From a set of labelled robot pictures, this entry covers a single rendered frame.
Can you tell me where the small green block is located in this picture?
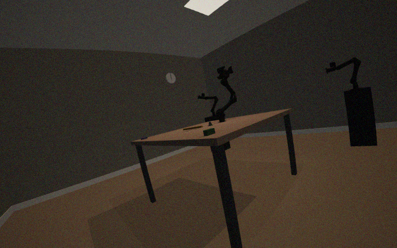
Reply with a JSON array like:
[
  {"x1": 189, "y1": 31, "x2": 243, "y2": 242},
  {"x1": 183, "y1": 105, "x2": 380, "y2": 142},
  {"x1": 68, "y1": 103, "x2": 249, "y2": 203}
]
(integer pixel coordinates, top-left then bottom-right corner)
[{"x1": 203, "y1": 128, "x2": 215, "y2": 136}]

